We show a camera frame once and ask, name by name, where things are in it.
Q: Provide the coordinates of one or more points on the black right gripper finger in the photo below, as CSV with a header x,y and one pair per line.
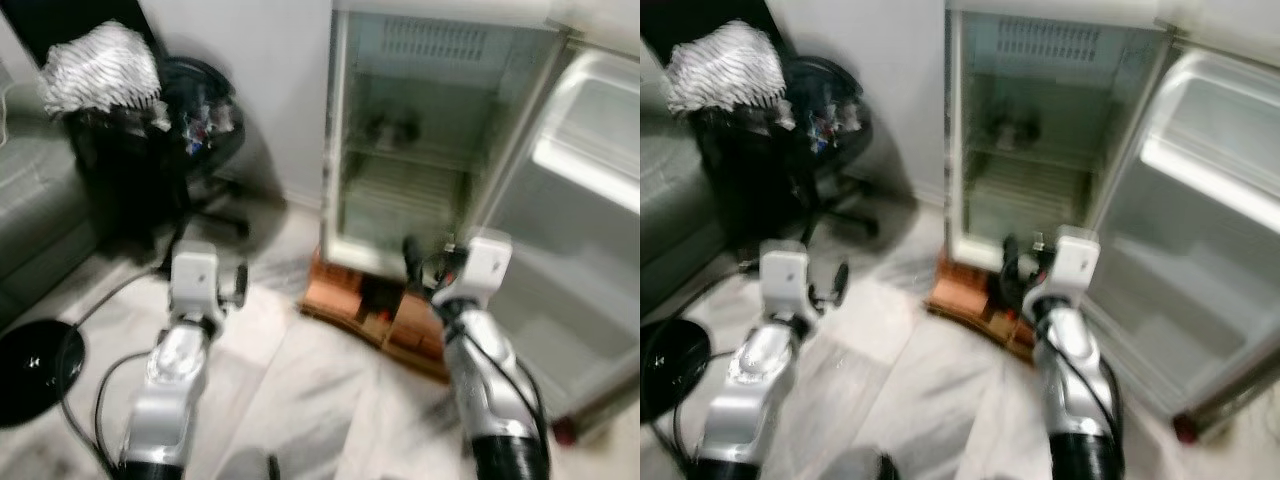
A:
x,y
1011,264
412,262

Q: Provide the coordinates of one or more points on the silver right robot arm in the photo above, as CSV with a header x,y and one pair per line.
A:
x,y
1080,390
495,390

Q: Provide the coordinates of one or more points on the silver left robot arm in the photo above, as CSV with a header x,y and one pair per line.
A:
x,y
750,390
170,390

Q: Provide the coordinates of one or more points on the brown wooden fridge stand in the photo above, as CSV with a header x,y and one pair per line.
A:
x,y
350,300
965,295

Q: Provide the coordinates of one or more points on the dark item inside fridge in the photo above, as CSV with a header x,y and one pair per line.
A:
x,y
1012,128
392,129

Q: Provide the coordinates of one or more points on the red fridge door foot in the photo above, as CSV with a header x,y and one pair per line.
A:
x,y
565,432
1187,430

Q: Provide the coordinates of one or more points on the black office chair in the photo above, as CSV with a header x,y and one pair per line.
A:
x,y
150,170
770,170

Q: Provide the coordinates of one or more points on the grey sofa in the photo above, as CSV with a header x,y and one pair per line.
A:
x,y
670,210
40,200

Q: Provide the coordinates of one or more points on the black round floor base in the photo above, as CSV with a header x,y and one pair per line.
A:
x,y
670,370
35,375

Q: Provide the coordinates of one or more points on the robot left leg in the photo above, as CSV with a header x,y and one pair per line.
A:
x,y
248,466
860,465

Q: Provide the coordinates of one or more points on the black white striped cloth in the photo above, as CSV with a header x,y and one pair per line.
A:
x,y
100,70
730,68

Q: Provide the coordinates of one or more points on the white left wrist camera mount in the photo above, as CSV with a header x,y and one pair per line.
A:
x,y
194,275
785,275

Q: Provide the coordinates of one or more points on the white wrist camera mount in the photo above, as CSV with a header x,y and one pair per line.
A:
x,y
194,275
785,275
487,262
1076,258

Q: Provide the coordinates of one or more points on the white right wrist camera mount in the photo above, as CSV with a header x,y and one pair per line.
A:
x,y
1076,258
487,262

